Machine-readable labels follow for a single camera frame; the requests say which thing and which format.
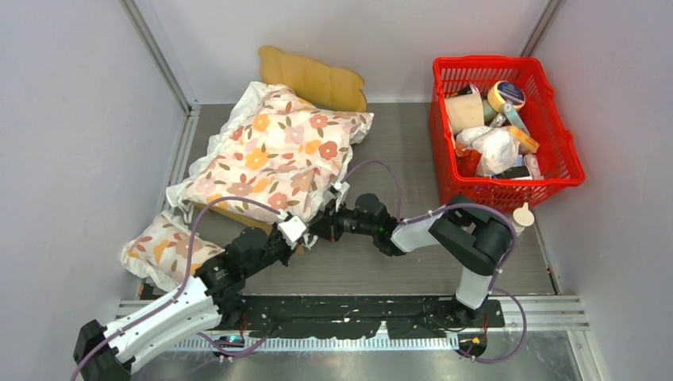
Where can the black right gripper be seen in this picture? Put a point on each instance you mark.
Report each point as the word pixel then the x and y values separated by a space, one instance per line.
pixel 328 226

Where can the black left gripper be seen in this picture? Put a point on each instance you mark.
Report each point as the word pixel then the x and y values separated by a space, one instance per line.
pixel 289 250

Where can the large floral cushion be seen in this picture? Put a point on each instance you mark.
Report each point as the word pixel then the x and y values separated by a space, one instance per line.
pixel 276 152

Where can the wooden pet bed frame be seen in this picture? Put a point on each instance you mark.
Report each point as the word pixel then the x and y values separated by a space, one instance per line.
pixel 324 86

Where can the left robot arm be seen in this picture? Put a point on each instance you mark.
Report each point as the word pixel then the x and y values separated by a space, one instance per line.
pixel 210 298

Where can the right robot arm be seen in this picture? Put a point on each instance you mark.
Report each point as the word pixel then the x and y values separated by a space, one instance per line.
pixel 479 237

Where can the small floral pillow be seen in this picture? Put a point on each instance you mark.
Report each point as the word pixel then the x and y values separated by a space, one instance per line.
pixel 160 252

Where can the white crumpled plastic bag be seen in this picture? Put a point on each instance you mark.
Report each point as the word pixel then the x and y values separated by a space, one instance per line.
pixel 485 151

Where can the green bottle with beige cap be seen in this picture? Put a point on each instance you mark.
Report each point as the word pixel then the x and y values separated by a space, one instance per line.
pixel 522 218

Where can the yellow tape roll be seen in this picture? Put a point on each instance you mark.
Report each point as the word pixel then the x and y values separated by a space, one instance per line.
pixel 505 92

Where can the red plastic basket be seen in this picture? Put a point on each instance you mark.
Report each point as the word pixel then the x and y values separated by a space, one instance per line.
pixel 534 178

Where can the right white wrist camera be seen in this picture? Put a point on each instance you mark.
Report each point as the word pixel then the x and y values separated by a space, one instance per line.
pixel 339 190

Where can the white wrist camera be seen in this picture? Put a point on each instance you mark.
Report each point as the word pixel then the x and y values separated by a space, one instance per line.
pixel 339 190
pixel 296 232

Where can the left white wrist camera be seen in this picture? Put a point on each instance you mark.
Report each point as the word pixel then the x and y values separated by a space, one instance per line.
pixel 296 232

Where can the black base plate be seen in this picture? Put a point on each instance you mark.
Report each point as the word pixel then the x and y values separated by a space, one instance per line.
pixel 350 317

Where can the aluminium rail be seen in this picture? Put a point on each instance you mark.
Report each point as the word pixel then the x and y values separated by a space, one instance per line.
pixel 525 317

